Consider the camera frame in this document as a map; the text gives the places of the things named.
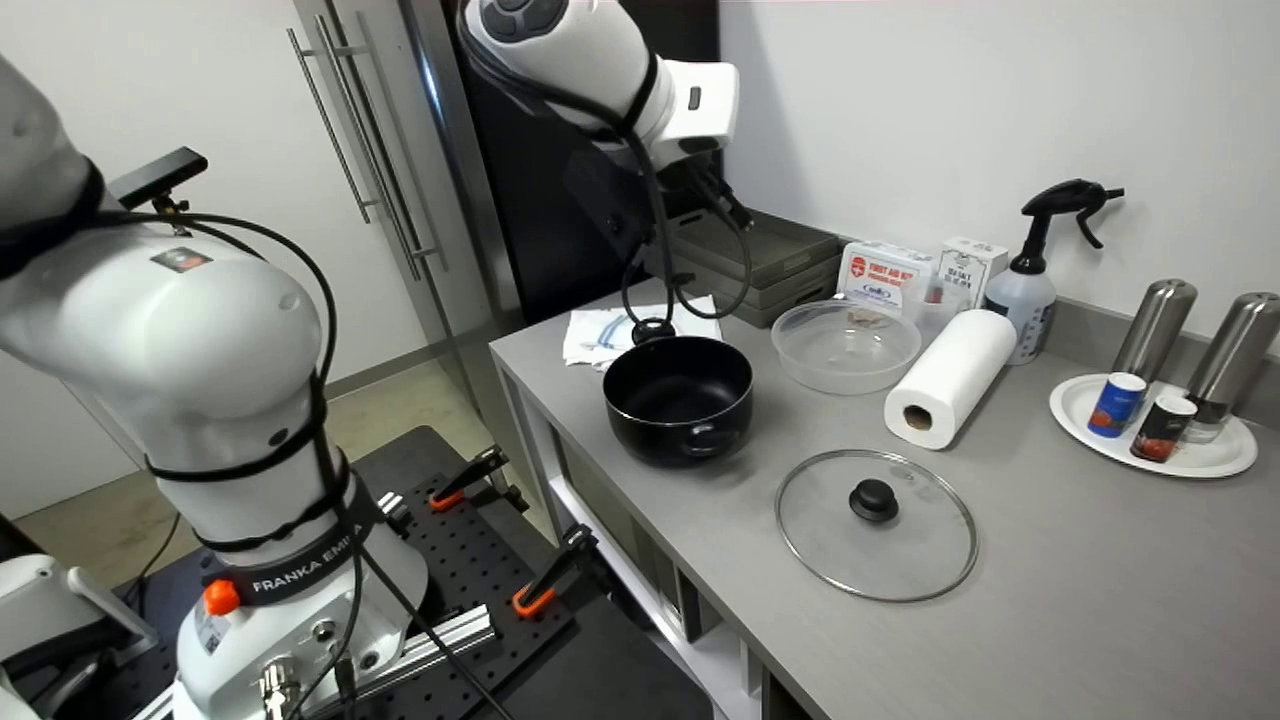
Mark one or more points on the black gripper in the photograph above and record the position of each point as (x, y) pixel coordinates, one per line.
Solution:
(711, 182)

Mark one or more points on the round glass lid black knob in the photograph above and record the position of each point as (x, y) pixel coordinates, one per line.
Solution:
(865, 545)

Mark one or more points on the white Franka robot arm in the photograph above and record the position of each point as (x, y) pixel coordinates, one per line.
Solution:
(184, 362)

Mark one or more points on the white cloth with blue stripe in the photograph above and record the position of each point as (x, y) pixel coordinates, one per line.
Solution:
(593, 334)

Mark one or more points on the white box with red print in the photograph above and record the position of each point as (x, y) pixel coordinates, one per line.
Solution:
(886, 280)

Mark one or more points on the clear plastic bowl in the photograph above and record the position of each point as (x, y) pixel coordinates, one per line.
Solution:
(842, 350)

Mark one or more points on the small white carton box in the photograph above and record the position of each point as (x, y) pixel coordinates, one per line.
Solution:
(965, 274)

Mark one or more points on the white counter cabinet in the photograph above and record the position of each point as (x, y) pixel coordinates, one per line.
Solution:
(524, 413)

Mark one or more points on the white paper towel roll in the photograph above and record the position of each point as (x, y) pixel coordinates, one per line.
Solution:
(952, 373)

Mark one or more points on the white spray bottle black trigger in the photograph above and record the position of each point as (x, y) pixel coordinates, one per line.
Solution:
(1027, 295)

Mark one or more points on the black clamp orange tip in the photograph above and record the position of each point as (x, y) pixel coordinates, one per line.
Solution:
(549, 580)
(465, 482)

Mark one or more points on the black perforated robot table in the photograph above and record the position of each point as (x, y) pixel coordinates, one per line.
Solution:
(465, 573)

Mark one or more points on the blue spice jar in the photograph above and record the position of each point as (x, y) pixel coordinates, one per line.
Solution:
(1113, 406)

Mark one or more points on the steel shaker cylinder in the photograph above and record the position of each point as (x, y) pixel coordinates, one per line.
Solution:
(1232, 355)
(1153, 325)

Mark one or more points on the dark red spice jar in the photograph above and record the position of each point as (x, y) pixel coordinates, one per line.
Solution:
(1161, 431)

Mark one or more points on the white oval plate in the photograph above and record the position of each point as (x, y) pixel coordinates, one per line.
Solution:
(1220, 455)

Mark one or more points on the white grey equipment piece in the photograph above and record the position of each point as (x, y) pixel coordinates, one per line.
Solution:
(54, 603)

